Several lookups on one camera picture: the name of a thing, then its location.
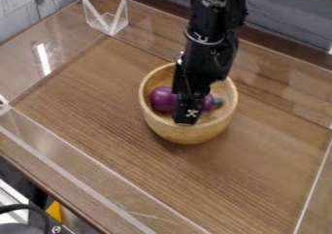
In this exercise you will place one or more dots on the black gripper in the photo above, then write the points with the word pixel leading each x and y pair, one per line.
pixel 201 66

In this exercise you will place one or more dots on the purple toy eggplant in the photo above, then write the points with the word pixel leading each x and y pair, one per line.
pixel 163 100

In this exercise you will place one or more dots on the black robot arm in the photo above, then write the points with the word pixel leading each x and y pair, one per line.
pixel 214 18

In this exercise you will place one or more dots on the light wooden bowl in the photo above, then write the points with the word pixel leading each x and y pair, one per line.
pixel 214 120

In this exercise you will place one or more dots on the black device with yellow label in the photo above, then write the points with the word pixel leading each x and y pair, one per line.
pixel 65 222

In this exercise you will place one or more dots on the clear acrylic corner bracket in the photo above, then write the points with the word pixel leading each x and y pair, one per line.
pixel 109 23

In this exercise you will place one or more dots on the clear acrylic tray wall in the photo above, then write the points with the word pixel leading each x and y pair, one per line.
pixel 117 206

